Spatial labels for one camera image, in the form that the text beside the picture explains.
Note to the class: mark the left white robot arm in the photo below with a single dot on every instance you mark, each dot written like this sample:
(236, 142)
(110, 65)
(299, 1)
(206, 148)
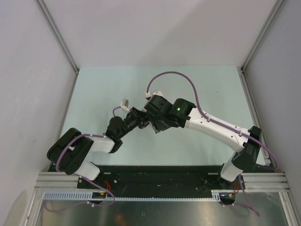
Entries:
(69, 153)

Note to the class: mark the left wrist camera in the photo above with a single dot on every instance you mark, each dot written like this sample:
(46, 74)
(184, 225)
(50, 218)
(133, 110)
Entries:
(124, 105)

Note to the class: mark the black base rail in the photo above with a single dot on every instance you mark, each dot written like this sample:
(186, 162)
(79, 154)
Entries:
(161, 181)

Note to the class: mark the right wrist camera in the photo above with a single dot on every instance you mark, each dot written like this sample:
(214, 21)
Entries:
(149, 95)

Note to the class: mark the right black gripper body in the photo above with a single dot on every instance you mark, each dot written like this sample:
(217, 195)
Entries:
(158, 123)

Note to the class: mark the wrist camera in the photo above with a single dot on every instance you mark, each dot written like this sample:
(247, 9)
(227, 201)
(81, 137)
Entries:
(124, 105)
(149, 95)

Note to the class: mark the grey cable duct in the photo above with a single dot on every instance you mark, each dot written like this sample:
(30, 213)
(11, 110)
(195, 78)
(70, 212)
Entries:
(101, 196)

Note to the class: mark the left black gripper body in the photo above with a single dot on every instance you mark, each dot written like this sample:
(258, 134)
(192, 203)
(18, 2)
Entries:
(135, 119)

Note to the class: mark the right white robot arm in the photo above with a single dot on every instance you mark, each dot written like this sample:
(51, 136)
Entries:
(244, 142)

